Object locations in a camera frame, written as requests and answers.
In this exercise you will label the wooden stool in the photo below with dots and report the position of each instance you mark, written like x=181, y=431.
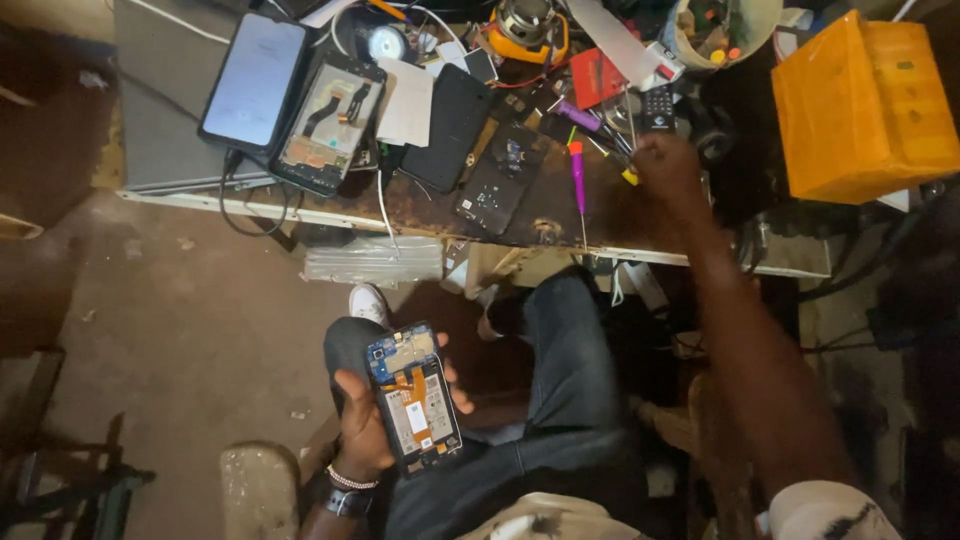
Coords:
x=705, y=442

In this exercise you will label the black keypad phone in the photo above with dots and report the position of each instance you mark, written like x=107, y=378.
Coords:
x=658, y=111

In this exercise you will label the long purple screwdriver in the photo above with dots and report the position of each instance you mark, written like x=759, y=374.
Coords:
x=577, y=176

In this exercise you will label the yellow device with metal drum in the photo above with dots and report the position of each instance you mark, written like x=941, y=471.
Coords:
x=529, y=30

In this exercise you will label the person's light shirt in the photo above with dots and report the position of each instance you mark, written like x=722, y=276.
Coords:
x=825, y=517

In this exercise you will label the concrete block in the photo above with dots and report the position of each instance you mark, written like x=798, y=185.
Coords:
x=259, y=491

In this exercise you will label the black wristwatch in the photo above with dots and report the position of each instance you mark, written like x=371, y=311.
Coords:
x=348, y=501

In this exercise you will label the black phone back cover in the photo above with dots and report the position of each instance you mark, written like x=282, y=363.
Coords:
x=450, y=127

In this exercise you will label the dark metal chair frame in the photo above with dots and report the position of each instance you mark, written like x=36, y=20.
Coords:
x=97, y=495

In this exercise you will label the white paper strip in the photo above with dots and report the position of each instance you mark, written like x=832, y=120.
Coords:
x=619, y=41

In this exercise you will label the round shiny disc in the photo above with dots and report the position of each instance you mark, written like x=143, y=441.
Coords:
x=388, y=43

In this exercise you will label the red card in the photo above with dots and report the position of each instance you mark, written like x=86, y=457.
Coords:
x=596, y=79

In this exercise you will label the person's right fingers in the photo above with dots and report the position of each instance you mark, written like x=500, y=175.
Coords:
x=643, y=161

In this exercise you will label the orange plastic box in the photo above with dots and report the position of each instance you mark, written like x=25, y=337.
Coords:
x=870, y=112

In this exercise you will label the white shoe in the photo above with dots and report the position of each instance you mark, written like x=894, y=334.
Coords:
x=369, y=304

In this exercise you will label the person's left hand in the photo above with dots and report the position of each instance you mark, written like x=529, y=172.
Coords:
x=358, y=435

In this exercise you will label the white paper sheet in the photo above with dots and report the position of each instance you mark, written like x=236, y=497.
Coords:
x=409, y=101

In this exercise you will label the white bucket of tools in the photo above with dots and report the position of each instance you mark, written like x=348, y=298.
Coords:
x=720, y=34

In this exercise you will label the yellow-tipped tool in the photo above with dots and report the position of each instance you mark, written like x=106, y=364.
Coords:
x=630, y=178

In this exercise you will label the short purple screwdriver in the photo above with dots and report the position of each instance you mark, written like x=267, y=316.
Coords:
x=579, y=115

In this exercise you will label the person's right hand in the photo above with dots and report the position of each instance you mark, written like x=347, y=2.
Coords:
x=669, y=169

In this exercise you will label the white power strip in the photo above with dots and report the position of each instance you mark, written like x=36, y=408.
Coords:
x=645, y=285

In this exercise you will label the phone with blue board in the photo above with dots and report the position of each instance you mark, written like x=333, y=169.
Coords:
x=414, y=401

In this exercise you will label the clear plastic bag pack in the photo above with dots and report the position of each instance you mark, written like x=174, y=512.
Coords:
x=373, y=261

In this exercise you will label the person's dark jeans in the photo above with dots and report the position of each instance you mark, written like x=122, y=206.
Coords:
x=570, y=390

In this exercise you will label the grey laptop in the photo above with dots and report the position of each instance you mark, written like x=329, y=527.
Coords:
x=161, y=97

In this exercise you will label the black smartphone with grey screen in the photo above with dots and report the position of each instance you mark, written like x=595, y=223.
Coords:
x=255, y=81

